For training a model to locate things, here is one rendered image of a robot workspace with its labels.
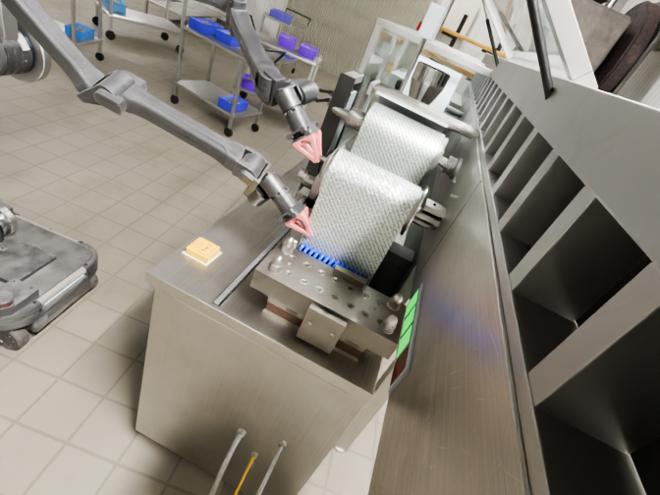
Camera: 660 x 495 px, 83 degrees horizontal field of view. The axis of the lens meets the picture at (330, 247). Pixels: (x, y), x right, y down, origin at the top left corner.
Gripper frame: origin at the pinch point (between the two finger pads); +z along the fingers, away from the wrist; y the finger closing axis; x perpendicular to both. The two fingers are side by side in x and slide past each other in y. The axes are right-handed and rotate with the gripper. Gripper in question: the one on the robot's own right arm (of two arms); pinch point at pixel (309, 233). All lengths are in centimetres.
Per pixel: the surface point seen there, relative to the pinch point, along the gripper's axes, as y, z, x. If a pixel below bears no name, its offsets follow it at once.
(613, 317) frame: 66, 4, 56
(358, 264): 0.3, 15.3, 6.9
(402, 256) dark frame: -7.3, 21.9, 15.9
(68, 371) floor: 16, -7, -128
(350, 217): 0.3, 2.2, 13.4
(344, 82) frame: -33.1, -28.8, 23.2
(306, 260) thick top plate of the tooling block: 6.9, 4.9, -1.9
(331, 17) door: -840, -240, -137
